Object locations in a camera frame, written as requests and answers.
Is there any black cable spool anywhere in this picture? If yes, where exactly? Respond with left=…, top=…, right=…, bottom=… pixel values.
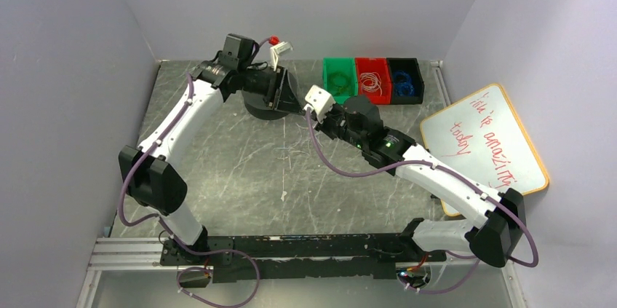
left=242, top=71, right=289, bottom=121

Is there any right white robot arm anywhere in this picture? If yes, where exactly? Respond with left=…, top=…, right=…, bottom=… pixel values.
left=304, top=90, right=539, bottom=268

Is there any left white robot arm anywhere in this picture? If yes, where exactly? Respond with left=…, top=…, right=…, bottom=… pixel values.
left=117, top=33, right=302, bottom=256

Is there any green plastic bin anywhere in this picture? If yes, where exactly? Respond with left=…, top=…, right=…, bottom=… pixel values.
left=322, top=58, right=359, bottom=105

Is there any red plastic bin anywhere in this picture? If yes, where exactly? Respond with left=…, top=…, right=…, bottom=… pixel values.
left=354, top=58, right=392, bottom=105

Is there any black plastic bin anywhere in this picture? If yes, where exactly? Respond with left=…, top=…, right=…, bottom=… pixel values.
left=386, top=58, right=425, bottom=105

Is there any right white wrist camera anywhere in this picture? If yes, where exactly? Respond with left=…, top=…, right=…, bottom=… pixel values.
left=304, top=84, right=336, bottom=123

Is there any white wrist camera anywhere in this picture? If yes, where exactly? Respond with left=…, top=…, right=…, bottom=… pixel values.
left=304, top=84, right=336, bottom=123
left=268, top=36, right=293, bottom=71

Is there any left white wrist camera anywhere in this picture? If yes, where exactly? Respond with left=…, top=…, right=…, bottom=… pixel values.
left=268, top=36, right=293, bottom=71

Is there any green coiled cable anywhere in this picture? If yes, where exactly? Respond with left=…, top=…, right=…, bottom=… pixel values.
left=328, top=70, right=354, bottom=95

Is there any blue coiled cable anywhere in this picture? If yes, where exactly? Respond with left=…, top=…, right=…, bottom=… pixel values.
left=391, top=70, right=416, bottom=97

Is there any whiteboard with wooden frame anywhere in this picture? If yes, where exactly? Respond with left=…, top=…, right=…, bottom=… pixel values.
left=420, top=84, right=549, bottom=195

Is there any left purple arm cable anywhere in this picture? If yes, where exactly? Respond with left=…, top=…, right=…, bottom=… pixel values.
left=117, top=36, right=263, bottom=308

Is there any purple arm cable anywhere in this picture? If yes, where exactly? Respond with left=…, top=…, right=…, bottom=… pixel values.
left=304, top=105, right=540, bottom=296
left=117, top=36, right=263, bottom=308

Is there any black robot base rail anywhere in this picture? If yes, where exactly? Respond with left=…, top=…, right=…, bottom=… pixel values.
left=160, top=233, right=446, bottom=283

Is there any aluminium extrusion frame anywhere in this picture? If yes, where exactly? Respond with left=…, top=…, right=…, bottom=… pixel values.
left=74, top=231, right=529, bottom=308

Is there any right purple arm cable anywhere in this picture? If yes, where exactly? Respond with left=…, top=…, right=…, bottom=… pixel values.
left=304, top=105, right=540, bottom=296

